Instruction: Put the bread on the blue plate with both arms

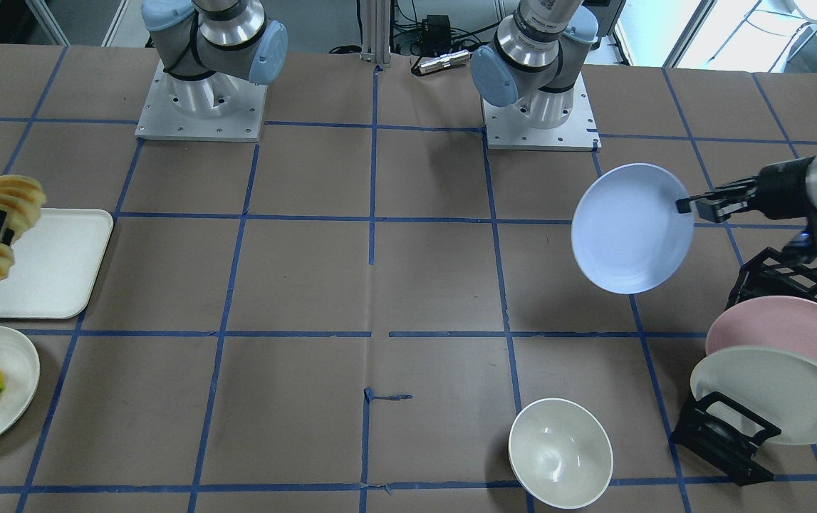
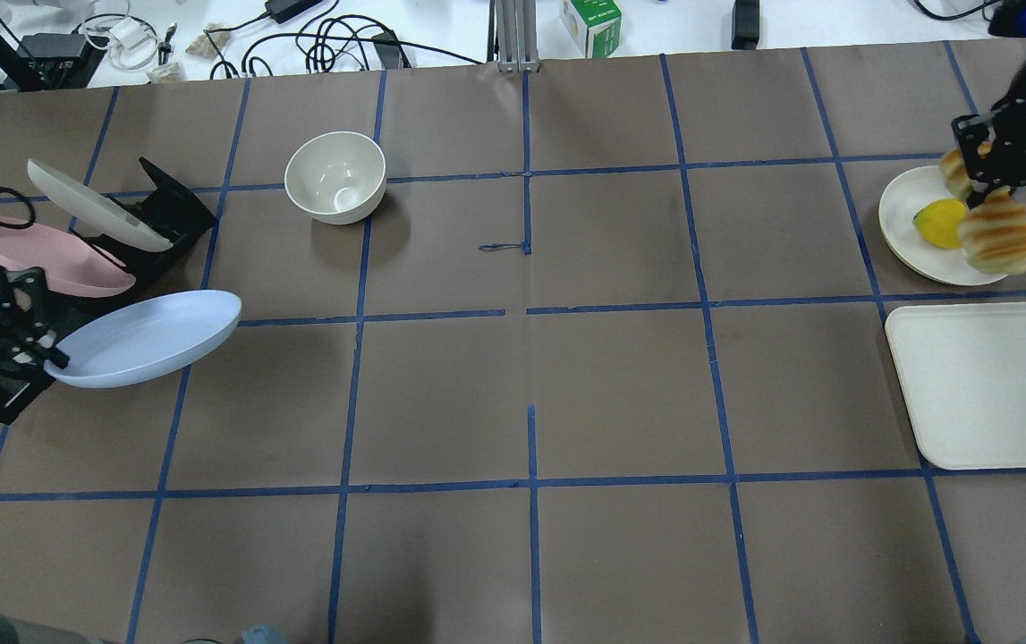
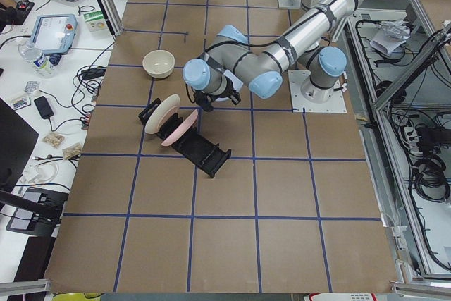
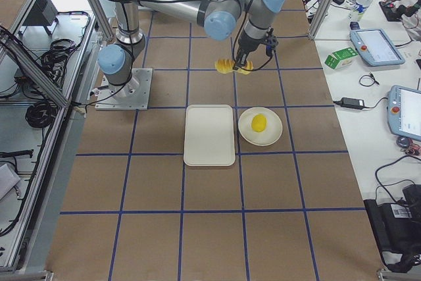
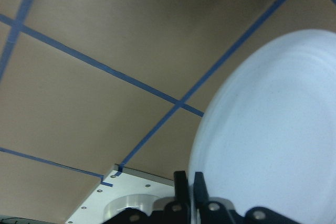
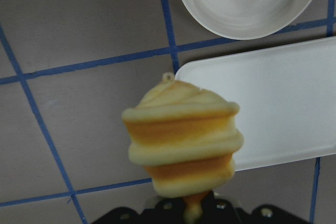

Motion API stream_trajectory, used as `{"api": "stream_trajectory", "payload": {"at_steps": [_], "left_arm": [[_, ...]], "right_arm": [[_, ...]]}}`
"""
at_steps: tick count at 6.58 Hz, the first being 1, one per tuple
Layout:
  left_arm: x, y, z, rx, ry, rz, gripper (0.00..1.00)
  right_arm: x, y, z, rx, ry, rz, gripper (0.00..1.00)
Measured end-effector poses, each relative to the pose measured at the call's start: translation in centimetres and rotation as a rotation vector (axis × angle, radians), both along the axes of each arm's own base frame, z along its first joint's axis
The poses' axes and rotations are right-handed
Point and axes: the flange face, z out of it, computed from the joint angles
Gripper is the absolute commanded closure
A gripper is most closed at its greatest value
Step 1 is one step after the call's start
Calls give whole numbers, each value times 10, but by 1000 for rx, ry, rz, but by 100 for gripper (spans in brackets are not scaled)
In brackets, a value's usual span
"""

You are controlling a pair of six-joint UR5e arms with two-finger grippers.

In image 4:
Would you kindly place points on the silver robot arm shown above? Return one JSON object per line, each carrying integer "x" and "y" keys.
{"x": 219, "y": 19}

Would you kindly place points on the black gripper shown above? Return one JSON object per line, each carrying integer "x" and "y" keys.
{"x": 246, "y": 45}

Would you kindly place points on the green white carton box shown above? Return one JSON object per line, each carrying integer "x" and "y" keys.
{"x": 341, "y": 58}

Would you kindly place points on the black power adapter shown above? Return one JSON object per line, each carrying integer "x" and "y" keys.
{"x": 352, "y": 103}

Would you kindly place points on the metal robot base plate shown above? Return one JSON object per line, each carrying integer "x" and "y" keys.
{"x": 134, "y": 95}

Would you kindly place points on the white round plate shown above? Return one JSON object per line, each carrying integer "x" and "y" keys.
{"x": 270, "y": 135}

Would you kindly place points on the yellow lemon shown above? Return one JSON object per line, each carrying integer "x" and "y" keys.
{"x": 258, "y": 123}

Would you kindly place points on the yellow sliced bread loaf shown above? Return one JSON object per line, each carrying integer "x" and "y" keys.
{"x": 226, "y": 66}

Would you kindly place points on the clear water bottle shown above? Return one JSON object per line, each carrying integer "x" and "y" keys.
{"x": 358, "y": 10}

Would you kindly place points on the blue teach pendant upper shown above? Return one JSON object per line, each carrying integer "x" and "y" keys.
{"x": 375, "y": 47}

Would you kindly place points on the blue teach pendant lower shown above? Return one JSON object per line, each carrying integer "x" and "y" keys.
{"x": 403, "y": 112}

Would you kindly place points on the blue teach pendant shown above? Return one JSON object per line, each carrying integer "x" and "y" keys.
{"x": 403, "y": 112}
{"x": 375, "y": 47}

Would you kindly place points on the white rectangular tray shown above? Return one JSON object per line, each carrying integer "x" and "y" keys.
{"x": 209, "y": 136}

